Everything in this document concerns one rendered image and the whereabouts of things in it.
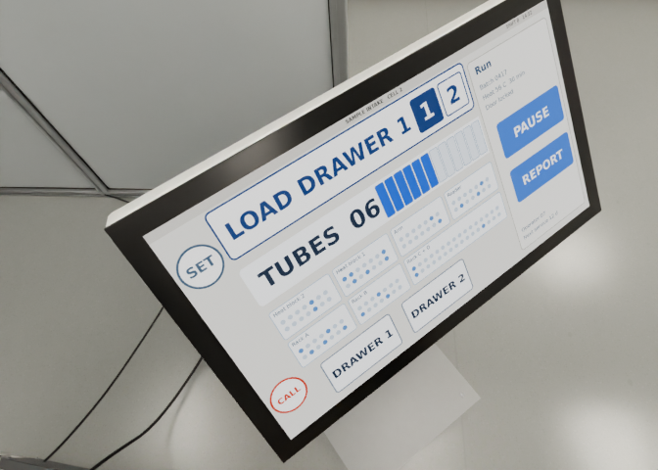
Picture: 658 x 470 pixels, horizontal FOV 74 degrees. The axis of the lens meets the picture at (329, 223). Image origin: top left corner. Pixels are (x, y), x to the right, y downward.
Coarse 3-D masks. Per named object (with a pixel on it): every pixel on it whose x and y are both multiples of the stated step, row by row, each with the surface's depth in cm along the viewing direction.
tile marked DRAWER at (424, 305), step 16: (448, 272) 50; (464, 272) 51; (432, 288) 49; (448, 288) 50; (464, 288) 51; (400, 304) 48; (416, 304) 49; (432, 304) 50; (448, 304) 51; (416, 320) 49; (432, 320) 50
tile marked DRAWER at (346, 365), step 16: (384, 320) 48; (368, 336) 47; (384, 336) 48; (400, 336) 49; (336, 352) 46; (352, 352) 47; (368, 352) 48; (384, 352) 49; (336, 368) 46; (352, 368) 47; (368, 368) 48; (336, 384) 47
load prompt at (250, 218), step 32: (416, 96) 43; (448, 96) 44; (352, 128) 41; (384, 128) 42; (416, 128) 44; (320, 160) 40; (352, 160) 42; (384, 160) 43; (256, 192) 38; (288, 192) 40; (320, 192) 41; (224, 224) 38; (256, 224) 39; (288, 224) 40
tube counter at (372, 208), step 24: (456, 144) 46; (480, 144) 48; (408, 168) 44; (432, 168) 46; (456, 168) 47; (360, 192) 43; (384, 192) 44; (408, 192) 45; (360, 216) 43; (384, 216) 44
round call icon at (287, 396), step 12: (300, 372) 44; (276, 384) 44; (288, 384) 44; (300, 384) 45; (264, 396) 43; (276, 396) 44; (288, 396) 45; (300, 396) 45; (312, 396) 46; (276, 408) 44; (288, 408) 45
